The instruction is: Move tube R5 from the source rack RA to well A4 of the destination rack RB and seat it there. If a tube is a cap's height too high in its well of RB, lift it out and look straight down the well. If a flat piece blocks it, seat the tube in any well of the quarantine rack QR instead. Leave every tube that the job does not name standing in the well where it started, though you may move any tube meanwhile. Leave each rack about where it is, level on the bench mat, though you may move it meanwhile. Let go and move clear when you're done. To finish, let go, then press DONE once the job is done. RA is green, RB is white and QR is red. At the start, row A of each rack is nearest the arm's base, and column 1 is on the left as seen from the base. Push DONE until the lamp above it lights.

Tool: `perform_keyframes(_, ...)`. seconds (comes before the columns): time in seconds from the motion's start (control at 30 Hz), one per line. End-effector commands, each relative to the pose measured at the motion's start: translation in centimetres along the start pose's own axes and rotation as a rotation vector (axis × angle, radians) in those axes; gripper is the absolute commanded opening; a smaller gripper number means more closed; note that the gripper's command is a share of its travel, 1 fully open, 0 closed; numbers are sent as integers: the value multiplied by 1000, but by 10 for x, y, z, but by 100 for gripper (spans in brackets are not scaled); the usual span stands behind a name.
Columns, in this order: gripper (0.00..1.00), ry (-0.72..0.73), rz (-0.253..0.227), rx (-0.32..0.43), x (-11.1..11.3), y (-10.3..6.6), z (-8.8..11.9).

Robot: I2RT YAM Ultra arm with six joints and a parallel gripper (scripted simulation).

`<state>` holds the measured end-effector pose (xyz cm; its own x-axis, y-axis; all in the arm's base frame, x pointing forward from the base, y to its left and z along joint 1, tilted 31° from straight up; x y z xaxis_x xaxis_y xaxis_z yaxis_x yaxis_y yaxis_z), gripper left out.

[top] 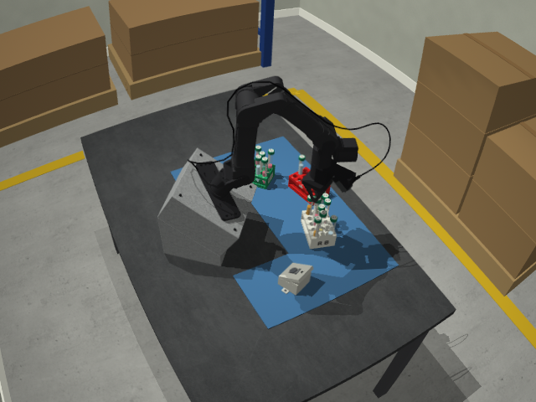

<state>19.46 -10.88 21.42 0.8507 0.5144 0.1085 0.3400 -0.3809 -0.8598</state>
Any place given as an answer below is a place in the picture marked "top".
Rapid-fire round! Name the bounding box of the blue bench mat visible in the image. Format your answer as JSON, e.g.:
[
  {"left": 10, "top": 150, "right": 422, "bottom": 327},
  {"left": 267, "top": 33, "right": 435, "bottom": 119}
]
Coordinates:
[{"left": 233, "top": 137, "right": 398, "bottom": 329}]

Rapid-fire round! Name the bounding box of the white test tube rack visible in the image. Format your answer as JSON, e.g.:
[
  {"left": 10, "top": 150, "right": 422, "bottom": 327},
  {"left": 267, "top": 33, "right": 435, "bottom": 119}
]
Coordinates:
[{"left": 301, "top": 210, "right": 337, "bottom": 249}]

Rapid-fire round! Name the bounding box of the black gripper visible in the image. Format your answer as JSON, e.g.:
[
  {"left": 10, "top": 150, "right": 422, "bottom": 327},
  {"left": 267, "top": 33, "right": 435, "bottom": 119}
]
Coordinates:
[{"left": 301, "top": 162, "right": 332, "bottom": 203}]

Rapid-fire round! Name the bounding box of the red rack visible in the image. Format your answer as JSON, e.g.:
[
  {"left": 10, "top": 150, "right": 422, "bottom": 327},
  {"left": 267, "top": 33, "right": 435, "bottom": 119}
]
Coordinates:
[{"left": 288, "top": 167, "right": 331, "bottom": 202}]

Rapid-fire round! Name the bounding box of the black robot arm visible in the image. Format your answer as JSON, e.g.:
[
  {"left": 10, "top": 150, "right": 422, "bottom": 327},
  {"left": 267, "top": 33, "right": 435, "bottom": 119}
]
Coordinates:
[{"left": 195, "top": 76, "right": 358, "bottom": 221}]

